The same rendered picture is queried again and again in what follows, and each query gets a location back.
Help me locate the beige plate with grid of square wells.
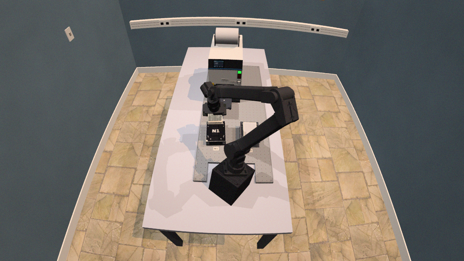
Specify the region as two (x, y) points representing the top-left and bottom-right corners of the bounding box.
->
(207, 113), (223, 124)

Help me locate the cream multi-well plate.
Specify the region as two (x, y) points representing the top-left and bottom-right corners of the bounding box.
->
(243, 122), (257, 136)

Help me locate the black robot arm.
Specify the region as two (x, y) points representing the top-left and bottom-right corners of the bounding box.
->
(200, 81), (299, 177)

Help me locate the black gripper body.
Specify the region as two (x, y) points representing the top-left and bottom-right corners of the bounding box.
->
(203, 102), (227, 115)

